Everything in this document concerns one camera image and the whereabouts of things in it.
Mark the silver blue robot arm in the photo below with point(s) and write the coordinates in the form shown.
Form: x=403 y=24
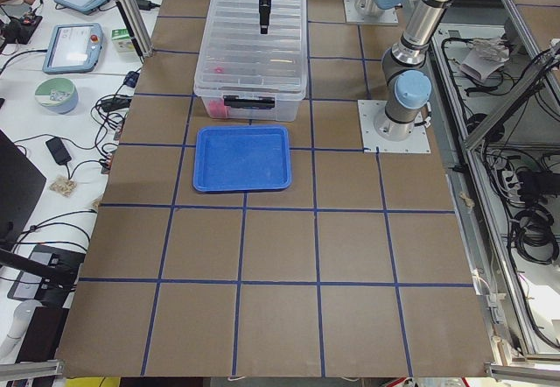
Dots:
x=409 y=89

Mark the blue plastic tray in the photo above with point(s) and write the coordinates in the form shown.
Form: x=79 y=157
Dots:
x=242 y=158

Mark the green white small carton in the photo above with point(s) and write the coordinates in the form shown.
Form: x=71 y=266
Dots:
x=121 y=40

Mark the white power strip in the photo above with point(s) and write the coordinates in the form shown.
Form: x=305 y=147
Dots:
x=509 y=182

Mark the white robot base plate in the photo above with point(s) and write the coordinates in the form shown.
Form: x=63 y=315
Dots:
x=420 y=139

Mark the clear plastic box lid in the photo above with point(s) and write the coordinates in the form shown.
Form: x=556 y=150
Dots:
x=232 y=36

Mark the small snack bag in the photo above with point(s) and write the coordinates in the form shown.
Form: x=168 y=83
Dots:
x=63 y=186

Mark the round green white tin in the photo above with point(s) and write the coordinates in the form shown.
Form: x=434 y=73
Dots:
x=58 y=95

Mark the aluminium frame post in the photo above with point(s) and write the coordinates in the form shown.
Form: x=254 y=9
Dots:
x=133 y=21

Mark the black power adapter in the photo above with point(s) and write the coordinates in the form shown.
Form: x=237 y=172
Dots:
x=58 y=151

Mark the near teach pendant tablet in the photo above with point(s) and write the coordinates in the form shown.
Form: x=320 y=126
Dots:
x=73 y=48

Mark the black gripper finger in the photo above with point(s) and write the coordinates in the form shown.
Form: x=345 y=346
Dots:
x=264 y=16

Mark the white papers pile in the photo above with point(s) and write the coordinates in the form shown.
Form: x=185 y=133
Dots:
x=485 y=57

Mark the clear plastic storage box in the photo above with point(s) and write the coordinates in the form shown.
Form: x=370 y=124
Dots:
x=274 y=95

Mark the black monitor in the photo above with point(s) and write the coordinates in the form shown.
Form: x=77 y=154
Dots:
x=22 y=184

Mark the white cylinder speaker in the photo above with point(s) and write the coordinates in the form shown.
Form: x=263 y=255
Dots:
x=21 y=320

